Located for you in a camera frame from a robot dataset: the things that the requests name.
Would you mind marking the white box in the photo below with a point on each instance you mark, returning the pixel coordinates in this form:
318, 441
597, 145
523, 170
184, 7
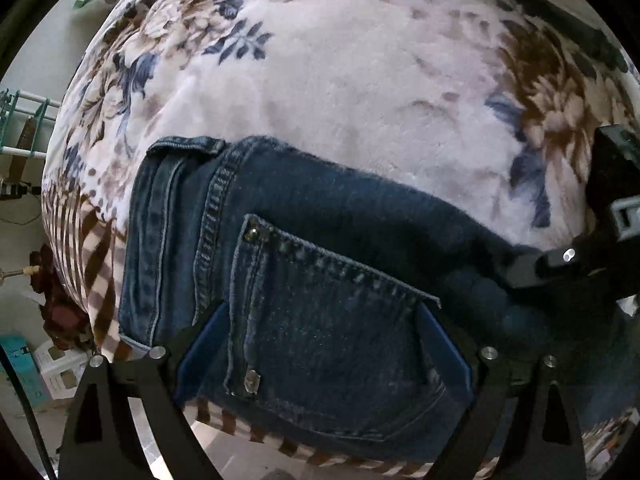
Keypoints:
62, 370

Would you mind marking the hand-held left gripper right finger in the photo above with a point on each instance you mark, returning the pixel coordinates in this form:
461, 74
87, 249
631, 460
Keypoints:
445, 355

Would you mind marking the teal shelf rack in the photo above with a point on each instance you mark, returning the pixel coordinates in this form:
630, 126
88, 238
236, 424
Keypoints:
37, 110

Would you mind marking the floral blanket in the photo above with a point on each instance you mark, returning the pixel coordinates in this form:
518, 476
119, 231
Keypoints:
350, 85

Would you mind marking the teal box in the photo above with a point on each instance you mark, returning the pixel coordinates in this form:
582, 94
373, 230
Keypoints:
17, 365

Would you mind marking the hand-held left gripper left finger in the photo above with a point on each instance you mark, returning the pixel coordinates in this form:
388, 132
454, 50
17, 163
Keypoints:
205, 341

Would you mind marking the blue denim pants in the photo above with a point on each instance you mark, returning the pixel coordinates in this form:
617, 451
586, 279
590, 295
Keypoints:
320, 310

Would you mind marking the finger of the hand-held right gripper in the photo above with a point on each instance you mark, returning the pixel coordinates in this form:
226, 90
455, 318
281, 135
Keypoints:
550, 265

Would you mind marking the dark red cloth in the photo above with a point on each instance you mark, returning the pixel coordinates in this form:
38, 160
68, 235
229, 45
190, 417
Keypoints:
60, 310

